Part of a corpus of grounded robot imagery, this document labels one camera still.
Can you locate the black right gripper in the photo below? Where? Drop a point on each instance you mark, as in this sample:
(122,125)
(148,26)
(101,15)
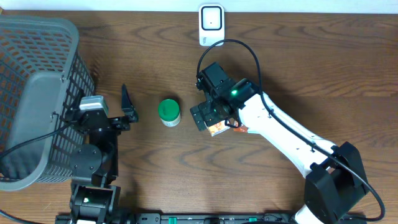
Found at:
(204,107)

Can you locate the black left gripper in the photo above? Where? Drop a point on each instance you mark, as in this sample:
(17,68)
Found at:
(118,124)

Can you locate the small orange box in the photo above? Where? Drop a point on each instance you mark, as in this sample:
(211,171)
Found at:
(218,128)

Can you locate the green lid jar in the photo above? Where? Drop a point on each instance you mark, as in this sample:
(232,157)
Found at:
(169,112)

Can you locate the red chocolate bar wrapper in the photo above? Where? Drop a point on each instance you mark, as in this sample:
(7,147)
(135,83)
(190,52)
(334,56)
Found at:
(240,128)

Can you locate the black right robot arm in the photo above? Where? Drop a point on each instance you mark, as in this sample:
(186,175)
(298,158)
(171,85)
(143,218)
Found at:
(334,175)

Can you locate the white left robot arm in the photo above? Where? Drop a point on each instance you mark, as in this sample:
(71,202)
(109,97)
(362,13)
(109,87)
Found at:
(95,165)

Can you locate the grey plastic basket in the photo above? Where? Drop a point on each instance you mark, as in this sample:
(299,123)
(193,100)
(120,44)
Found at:
(41,73)

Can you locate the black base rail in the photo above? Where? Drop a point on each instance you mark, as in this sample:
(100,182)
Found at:
(155,218)

